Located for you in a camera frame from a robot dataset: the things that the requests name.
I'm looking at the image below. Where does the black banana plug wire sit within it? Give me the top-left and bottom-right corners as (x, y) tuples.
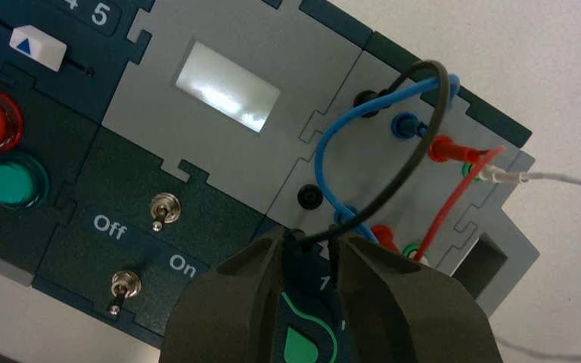
(289, 60), (451, 253)

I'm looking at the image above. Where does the white banana plug wire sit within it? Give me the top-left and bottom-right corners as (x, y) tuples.
(415, 164), (581, 363)

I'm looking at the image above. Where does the green push button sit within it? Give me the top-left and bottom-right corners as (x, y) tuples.
(0, 154), (51, 209)

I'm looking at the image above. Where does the red banana plug wire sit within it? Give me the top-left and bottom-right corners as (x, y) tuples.
(370, 135), (506, 262)

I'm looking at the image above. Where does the small rectangular display screen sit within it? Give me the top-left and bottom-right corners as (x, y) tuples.
(174, 40), (282, 135)

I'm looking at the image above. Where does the blue banana plug wire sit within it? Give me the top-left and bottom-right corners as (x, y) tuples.
(314, 73), (461, 247)

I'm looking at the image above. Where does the metal toggle switch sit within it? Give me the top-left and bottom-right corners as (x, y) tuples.
(149, 192), (183, 233)
(108, 269), (143, 317)

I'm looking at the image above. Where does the green pointer rotary knob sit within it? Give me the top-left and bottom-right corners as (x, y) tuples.
(272, 287), (354, 363)

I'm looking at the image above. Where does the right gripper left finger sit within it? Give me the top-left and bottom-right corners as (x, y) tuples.
(159, 226), (287, 363)

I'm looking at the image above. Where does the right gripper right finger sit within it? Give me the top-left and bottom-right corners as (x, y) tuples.
(328, 234), (503, 363)

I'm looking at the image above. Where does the white slider knob blue triangle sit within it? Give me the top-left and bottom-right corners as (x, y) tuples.
(8, 24), (68, 73)

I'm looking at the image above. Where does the blue grey control box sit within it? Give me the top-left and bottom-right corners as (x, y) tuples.
(0, 0), (541, 352)

